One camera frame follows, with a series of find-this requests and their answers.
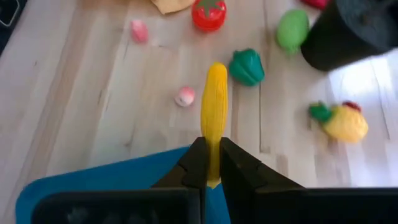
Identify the yellow toy corn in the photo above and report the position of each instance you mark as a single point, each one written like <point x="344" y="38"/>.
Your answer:
<point x="214" y="102"/>

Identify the yellow toy pineapple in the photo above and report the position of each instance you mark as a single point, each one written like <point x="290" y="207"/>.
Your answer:
<point x="345" y="124"/>

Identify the dark green toy bell pepper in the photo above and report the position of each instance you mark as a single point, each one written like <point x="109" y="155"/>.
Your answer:
<point x="247" y="68"/>

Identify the small red toy strawberry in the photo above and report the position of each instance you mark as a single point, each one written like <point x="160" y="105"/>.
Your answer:
<point x="352" y="105"/>

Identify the red toy tomato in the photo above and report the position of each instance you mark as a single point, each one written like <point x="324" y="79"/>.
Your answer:
<point x="208" y="18"/>

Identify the blue plastic tupperware container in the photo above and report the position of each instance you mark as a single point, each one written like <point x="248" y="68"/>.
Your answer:
<point x="109" y="174"/>

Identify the light green toy vegetable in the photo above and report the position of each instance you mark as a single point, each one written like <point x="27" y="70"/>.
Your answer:
<point x="292" y="29"/>

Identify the pink and white toy vegetable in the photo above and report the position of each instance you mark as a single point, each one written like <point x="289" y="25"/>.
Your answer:
<point x="185" y="97"/>

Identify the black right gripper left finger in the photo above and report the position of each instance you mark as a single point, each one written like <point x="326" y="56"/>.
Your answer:
<point x="192" y="171"/>

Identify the red cloth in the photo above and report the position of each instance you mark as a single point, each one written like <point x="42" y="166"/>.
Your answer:
<point x="317" y="3"/>

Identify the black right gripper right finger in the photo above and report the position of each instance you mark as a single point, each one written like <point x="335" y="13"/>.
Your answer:
<point x="239" y="174"/>

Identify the yellow cloth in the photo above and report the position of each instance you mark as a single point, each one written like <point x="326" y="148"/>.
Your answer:
<point x="172" y="5"/>

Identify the green potted plant black pot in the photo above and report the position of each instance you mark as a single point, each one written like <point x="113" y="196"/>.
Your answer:
<point x="342" y="40"/>

